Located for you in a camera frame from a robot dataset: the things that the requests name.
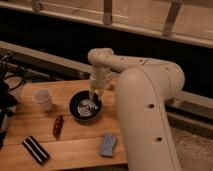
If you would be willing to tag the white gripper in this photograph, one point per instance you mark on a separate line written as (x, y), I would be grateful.
(100, 79)

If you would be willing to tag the black ceramic bowl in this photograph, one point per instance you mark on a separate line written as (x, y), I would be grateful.
(82, 108)

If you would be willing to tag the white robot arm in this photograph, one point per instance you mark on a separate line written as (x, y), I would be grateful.
(142, 88)

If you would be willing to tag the red pocket knife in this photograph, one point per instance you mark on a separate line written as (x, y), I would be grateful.
(58, 126)

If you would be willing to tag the blue sponge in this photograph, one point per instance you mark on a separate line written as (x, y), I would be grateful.
(108, 145)

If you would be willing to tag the translucent plastic cup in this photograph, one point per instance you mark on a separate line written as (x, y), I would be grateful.
(44, 98)

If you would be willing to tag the black white striped block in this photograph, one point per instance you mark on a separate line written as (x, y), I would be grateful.
(40, 155)

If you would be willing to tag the black equipment with cables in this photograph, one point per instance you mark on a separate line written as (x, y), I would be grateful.
(7, 100)

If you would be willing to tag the metal window frame rail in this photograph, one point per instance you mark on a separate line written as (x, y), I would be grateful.
(187, 21)

